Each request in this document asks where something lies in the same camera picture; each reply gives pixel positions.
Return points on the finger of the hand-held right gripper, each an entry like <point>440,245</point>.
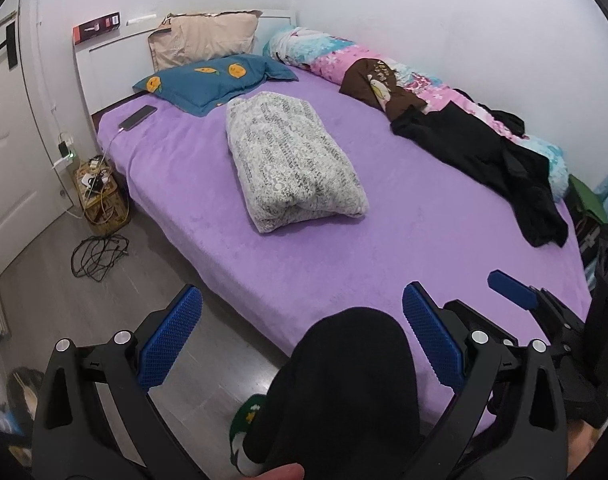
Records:
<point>513,290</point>
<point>478,317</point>

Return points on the person's black trousers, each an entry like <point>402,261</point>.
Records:
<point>344,385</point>

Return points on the white door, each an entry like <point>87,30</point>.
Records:
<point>9,160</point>

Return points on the grey patterned jacket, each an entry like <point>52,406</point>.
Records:
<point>289,160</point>

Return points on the person's left hand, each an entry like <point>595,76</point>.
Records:
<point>284,474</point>

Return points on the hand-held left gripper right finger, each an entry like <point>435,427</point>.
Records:
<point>433,345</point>

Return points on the white headboard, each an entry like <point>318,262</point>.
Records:
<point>119,50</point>

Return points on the blue pillow with orange print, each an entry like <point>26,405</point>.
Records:
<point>199,85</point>

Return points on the red and black box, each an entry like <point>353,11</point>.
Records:
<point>96,25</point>

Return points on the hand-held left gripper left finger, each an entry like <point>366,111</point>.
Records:
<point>170,340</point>

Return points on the wall charger with green light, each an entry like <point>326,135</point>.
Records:
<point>64,149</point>

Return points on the black phone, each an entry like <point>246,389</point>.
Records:
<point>139,117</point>

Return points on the brown garment with duck print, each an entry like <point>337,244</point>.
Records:
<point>368,85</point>

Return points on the black coat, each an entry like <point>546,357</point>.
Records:
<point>458,150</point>

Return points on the person's right hand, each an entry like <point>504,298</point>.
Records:
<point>586,442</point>

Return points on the beige pillow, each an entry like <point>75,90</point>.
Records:
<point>209,35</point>

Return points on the wicker basket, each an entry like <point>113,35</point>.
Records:
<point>109,210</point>

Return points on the small black garment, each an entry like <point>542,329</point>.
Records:
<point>503,120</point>

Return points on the purple bed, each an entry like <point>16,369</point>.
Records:
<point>408,240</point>

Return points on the floral rolled quilt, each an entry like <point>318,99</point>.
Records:
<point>334,52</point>

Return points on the green cloth on box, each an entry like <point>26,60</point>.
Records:
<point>586,200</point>

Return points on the green slipper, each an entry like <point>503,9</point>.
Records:
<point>246,410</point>

